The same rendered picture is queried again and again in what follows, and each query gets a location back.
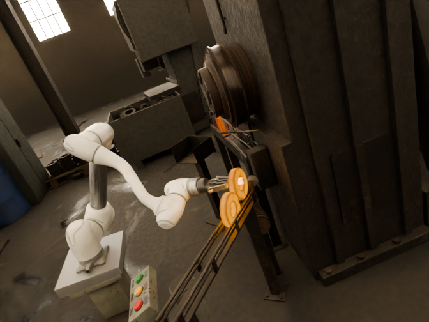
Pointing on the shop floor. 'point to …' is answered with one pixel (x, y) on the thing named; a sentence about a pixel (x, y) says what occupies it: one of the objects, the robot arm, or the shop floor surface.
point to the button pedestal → (152, 310)
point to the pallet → (67, 168)
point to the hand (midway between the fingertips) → (236, 181)
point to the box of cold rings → (149, 127)
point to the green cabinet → (22, 160)
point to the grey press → (166, 50)
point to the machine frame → (334, 125)
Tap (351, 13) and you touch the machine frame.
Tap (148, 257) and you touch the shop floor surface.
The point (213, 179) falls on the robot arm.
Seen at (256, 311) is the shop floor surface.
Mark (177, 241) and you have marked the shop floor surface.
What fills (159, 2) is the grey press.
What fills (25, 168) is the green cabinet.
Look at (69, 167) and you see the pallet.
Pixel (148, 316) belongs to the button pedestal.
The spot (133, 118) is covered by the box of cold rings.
